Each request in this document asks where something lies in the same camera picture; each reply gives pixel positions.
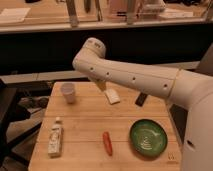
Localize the grey metal post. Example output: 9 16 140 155
66 0 78 27
126 0 136 25

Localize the white folded sponge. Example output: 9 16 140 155
104 89 120 105

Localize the white paper sheet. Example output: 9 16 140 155
0 8 30 24

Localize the green ceramic bowl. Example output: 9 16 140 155
129 119 168 158

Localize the white squeeze bottle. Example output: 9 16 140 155
48 117 63 158

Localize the grey metal post right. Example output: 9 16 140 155
126 0 136 25

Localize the yellowish translucent gripper finger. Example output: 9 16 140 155
96 81 106 91

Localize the black rectangular phone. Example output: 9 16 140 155
135 93 148 107

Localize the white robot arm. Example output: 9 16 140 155
72 37 213 171

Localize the black chair frame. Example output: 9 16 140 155
0 79 41 168

